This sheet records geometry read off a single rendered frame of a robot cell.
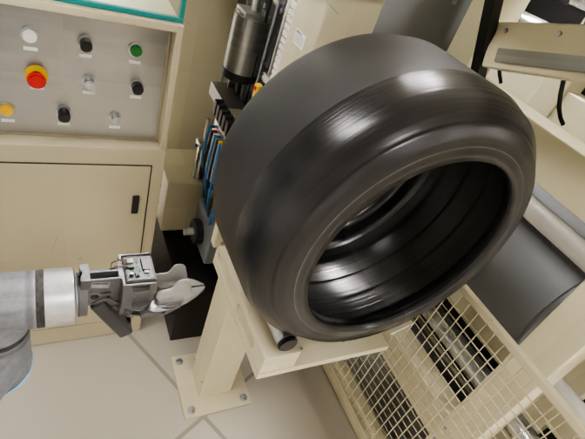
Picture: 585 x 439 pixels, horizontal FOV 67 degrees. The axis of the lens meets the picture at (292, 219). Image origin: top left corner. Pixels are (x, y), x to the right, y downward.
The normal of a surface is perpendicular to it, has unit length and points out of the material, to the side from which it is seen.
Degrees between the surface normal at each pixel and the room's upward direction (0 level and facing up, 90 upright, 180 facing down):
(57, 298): 44
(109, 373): 0
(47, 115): 90
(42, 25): 90
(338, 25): 90
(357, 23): 90
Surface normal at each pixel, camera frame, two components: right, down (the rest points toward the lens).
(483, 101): 0.47, -0.11
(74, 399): 0.29, -0.76
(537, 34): -0.88, 0.04
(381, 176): 0.31, 0.54
